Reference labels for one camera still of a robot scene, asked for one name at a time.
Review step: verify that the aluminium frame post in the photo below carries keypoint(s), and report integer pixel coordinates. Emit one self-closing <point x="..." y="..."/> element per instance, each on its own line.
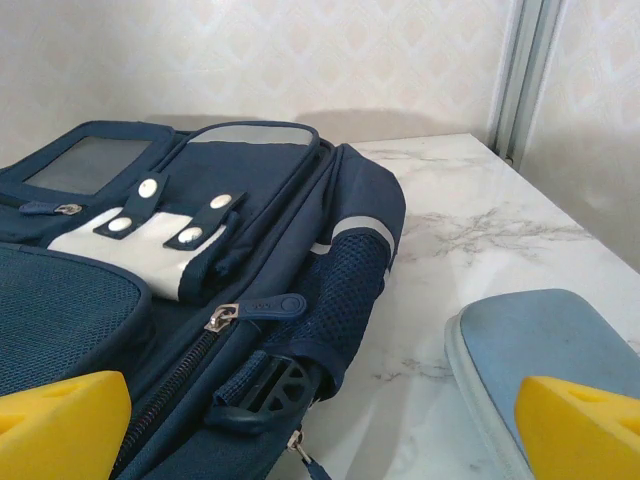
<point x="530" y="75"/>

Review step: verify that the light blue pencil case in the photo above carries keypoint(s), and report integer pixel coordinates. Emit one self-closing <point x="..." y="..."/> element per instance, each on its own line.
<point x="525" y="340"/>

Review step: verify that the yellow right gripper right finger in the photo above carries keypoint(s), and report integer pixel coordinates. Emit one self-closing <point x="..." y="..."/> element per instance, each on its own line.
<point x="585" y="435"/>

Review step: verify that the navy blue school backpack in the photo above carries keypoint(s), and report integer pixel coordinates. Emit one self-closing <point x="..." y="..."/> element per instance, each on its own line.
<point x="275" y="200"/>

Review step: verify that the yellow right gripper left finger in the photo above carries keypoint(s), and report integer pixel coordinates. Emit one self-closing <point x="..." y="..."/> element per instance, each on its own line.
<point x="60" y="430"/>

